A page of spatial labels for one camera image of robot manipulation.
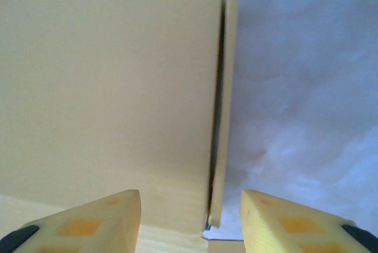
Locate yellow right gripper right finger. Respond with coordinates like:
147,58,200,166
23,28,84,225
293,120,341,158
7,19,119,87
240,189,378,253

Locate yellow white paper box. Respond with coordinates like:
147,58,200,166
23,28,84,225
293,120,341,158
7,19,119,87
0,0,246,253

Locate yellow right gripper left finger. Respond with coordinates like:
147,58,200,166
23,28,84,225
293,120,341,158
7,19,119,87
0,189,142,253

